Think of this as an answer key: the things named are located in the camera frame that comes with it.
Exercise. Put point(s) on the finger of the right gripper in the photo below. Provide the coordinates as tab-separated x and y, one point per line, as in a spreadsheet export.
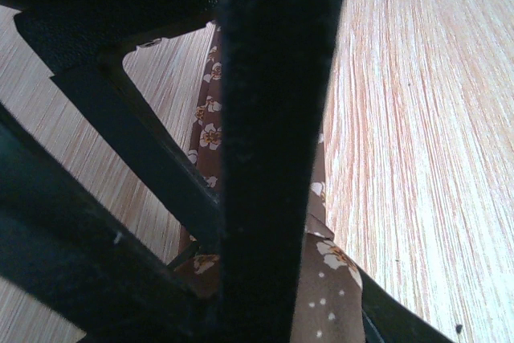
276	61
83	43

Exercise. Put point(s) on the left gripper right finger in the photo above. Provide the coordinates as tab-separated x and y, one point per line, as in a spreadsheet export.
387	321

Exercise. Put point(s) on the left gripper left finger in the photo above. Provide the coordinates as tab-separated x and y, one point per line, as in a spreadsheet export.
59	244

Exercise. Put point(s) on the brown floral tie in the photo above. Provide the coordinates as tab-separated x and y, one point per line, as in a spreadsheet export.
328	302

